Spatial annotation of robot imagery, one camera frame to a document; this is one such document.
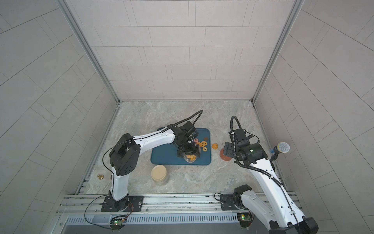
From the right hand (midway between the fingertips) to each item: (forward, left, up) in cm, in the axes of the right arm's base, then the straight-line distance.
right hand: (231, 150), depth 76 cm
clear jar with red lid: (0, +22, -7) cm, 23 cm away
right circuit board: (-28, -2, -15) cm, 32 cm away
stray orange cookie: (+9, +7, -12) cm, 17 cm away
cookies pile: (+11, +14, -11) cm, 21 cm away
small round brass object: (-6, +71, -9) cm, 72 cm away
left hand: (+2, +18, -9) cm, 20 cm away
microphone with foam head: (-5, -21, +10) cm, 23 cm away
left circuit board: (-27, +56, -9) cm, 63 cm away
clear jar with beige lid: (-10, +38, -2) cm, 39 cm away
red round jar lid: (+2, +3, -12) cm, 12 cm away
